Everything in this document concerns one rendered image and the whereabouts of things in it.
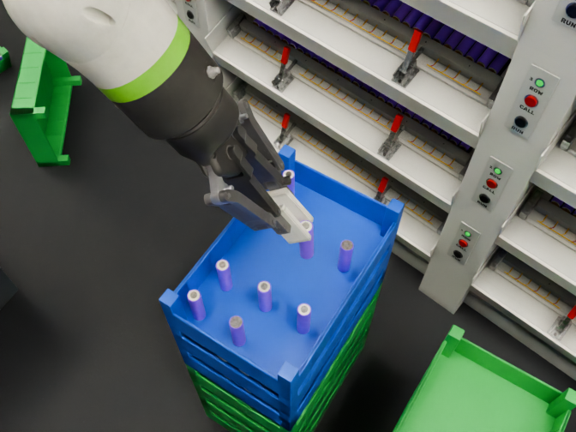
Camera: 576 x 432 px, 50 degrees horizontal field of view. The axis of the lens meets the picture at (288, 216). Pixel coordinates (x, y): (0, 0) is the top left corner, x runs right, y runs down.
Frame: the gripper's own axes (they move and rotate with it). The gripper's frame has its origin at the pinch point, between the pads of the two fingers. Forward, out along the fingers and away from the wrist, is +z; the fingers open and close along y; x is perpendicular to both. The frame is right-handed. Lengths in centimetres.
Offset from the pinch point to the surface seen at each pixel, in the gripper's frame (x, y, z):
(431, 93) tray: 10.8, -33.8, 20.4
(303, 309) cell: -3.3, 6.2, 12.1
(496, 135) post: 19.8, -24.7, 23.4
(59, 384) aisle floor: -73, 5, 37
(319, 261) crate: -5.3, -4.5, 18.5
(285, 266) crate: -9.6, -3.1, 16.2
